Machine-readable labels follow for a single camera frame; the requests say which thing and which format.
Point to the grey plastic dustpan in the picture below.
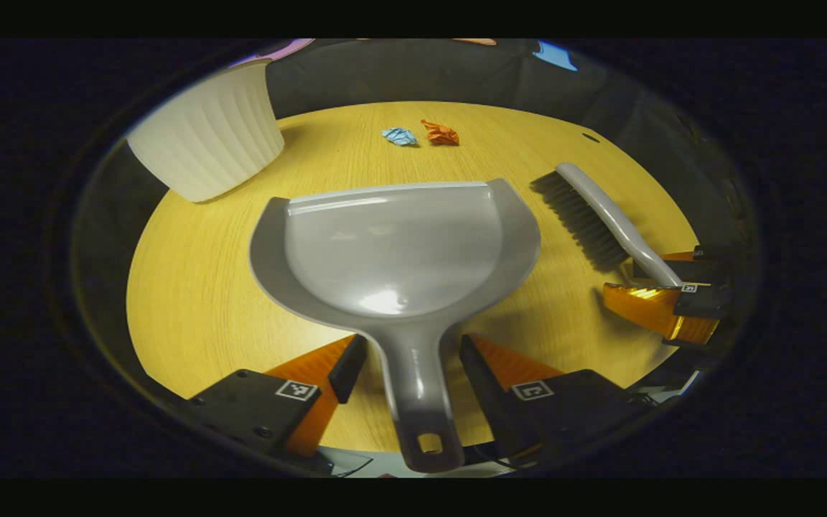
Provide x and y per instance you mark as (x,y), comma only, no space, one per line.
(399,244)

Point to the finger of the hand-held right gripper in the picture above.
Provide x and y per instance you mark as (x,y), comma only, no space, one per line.
(711,267)
(704,301)

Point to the wooden desktop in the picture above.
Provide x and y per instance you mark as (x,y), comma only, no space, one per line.
(205,287)

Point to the orange paper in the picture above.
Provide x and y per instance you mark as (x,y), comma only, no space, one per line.
(441,133)

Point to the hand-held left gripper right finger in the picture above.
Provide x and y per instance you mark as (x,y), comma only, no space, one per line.
(485,388)

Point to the blue paper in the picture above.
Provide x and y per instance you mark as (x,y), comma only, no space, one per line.
(399,136)

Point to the white ribbed garbage bin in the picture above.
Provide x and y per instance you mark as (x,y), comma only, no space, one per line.
(205,136)

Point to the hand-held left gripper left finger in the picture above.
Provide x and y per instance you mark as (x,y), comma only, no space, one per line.
(347,366)

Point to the small grey broom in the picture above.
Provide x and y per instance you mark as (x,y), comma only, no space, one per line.
(604,208)

